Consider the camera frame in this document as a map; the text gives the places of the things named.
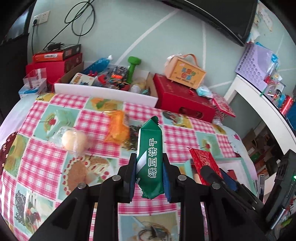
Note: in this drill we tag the white shelf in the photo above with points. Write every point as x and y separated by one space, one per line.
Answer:
272 117

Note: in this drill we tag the white wall socket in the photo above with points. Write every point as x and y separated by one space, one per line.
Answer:
41 18

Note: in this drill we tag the orange flat box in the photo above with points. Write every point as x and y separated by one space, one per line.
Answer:
57 55

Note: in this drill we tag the red gold-lettered cake packet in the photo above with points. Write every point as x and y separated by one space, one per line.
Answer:
203 158

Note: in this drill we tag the large red gift box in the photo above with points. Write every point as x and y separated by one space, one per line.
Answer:
178 98

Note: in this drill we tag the teal cardboard box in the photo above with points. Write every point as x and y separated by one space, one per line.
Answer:
243 171

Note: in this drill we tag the black television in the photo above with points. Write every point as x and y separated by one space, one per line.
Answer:
232 18

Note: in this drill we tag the tan carry box with handle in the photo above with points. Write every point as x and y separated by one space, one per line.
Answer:
185 70

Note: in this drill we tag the clear acrylic box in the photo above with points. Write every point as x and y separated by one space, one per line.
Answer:
35 78

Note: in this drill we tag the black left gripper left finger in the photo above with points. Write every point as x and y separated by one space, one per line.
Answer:
72 219

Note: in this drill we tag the pink checkered tablecloth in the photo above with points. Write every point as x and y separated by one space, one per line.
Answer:
37 176

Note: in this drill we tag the blue water bottle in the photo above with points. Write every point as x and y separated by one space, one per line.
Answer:
98 66

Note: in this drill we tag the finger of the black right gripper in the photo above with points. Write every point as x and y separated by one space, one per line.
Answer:
238 191

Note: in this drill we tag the round bun in clear bag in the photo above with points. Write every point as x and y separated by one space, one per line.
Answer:
72 140

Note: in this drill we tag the green mung bean biscuit packet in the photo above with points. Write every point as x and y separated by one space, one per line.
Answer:
149 168

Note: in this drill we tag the green dumbbell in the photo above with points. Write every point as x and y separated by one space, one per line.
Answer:
133 61

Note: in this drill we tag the red box stack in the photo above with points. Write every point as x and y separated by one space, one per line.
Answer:
56 69

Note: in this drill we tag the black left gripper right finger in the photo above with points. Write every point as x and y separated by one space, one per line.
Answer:
208 212

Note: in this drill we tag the purple plastic basket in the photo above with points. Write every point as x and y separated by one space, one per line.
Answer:
254 64

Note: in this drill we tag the orange snack bag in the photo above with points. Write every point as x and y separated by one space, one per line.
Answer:
118 130

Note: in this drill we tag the blue tissue pack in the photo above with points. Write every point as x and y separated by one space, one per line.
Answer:
38 87

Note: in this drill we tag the black cabinet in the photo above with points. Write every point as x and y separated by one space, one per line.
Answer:
13 69

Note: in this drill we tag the brown cardboard box of toys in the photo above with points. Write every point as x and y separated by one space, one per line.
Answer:
115 76

